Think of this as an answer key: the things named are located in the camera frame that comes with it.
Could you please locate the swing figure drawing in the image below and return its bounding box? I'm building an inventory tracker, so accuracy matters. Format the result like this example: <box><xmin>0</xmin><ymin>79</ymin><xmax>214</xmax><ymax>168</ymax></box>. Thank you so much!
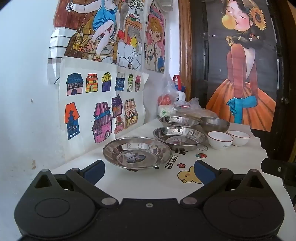
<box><xmin>47</xmin><ymin>0</ymin><xmax>144</xmax><ymax>85</ymax></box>

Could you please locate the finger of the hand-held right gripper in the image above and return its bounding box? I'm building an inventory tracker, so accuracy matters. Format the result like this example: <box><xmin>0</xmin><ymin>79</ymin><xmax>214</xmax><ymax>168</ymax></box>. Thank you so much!
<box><xmin>261</xmin><ymin>158</ymin><xmax>296</xmax><ymax>186</ymax></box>

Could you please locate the white wrapped bun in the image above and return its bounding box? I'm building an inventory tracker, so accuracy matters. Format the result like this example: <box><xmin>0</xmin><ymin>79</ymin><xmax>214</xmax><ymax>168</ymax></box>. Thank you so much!
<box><xmin>157</xmin><ymin>105</ymin><xmax>177</xmax><ymax>117</ymax></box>

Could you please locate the dark wooden door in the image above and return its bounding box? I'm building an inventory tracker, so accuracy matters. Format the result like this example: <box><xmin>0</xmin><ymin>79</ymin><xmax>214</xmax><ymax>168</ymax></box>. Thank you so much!
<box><xmin>188</xmin><ymin>0</ymin><xmax>296</xmax><ymax>163</ymax></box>

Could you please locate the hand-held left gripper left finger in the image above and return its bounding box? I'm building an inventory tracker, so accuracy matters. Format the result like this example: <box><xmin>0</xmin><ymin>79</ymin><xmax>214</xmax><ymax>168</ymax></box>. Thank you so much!
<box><xmin>34</xmin><ymin>159</ymin><xmax>118</xmax><ymax>208</ymax></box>

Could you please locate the colourful houses drawing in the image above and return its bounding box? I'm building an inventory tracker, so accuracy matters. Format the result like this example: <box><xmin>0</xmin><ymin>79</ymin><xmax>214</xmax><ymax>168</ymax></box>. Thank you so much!
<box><xmin>58</xmin><ymin>56</ymin><xmax>149</xmax><ymax>163</ymax></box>

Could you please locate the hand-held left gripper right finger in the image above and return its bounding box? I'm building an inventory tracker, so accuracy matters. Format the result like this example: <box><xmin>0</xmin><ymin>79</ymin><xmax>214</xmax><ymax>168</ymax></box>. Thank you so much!
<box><xmin>180</xmin><ymin>159</ymin><xmax>264</xmax><ymax>208</ymax></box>

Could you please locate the sunflower figure poster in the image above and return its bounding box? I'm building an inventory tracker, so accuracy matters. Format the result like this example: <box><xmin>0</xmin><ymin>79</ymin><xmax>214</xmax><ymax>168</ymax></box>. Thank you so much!
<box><xmin>206</xmin><ymin>0</ymin><xmax>278</xmax><ymax>132</ymax></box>

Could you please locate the wooden door frame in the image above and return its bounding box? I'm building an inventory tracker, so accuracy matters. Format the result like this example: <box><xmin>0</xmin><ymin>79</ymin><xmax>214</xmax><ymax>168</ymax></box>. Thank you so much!
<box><xmin>178</xmin><ymin>0</ymin><xmax>192</xmax><ymax>102</ymax></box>

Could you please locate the red round food item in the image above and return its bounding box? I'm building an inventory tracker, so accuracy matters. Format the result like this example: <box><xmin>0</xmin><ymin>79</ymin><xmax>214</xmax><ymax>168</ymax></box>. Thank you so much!
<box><xmin>158</xmin><ymin>94</ymin><xmax>173</xmax><ymax>107</ymax></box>

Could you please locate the steel bowl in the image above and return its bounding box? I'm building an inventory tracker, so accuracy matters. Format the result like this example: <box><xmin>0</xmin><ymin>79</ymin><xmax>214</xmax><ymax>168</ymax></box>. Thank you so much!
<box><xmin>200</xmin><ymin>116</ymin><xmax>230</xmax><ymax>133</ymax></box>

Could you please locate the white bowl red rim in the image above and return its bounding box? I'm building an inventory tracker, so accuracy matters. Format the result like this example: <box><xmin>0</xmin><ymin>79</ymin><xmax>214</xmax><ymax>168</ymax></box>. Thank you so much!
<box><xmin>207</xmin><ymin>131</ymin><xmax>234</xmax><ymax>150</ymax></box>
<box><xmin>228</xmin><ymin>130</ymin><xmax>251</xmax><ymax>147</ymax></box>

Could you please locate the teddy bear drawing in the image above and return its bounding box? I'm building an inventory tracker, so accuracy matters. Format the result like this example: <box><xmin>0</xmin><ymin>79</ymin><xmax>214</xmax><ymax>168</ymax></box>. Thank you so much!
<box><xmin>144</xmin><ymin>1</ymin><xmax>167</xmax><ymax>74</ymax></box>

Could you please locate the plastic bag of flatbreads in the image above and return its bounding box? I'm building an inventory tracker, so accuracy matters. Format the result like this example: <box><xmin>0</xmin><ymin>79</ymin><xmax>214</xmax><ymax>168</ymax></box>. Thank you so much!
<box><xmin>174</xmin><ymin>97</ymin><xmax>219</xmax><ymax>118</ymax></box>

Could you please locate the clear plastic bag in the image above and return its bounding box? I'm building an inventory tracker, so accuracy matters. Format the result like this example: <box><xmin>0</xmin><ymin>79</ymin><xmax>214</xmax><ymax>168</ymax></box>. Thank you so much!
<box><xmin>159</xmin><ymin>75</ymin><xmax>180</xmax><ymax>105</ymax></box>

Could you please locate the white bottle red handle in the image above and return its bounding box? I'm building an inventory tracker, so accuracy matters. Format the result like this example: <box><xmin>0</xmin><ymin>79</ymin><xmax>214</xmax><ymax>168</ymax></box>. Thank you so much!
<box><xmin>172</xmin><ymin>75</ymin><xmax>187</xmax><ymax>102</ymax></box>

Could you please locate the steel plate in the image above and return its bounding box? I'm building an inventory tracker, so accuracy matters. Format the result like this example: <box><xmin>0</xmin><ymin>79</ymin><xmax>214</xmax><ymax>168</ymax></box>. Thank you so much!
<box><xmin>159</xmin><ymin>116</ymin><xmax>200</xmax><ymax>127</ymax></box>
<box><xmin>153</xmin><ymin>126</ymin><xmax>208</xmax><ymax>151</ymax></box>
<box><xmin>102</xmin><ymin>137</ymin><xmax>172</xmax><ymax>169</ymax></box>

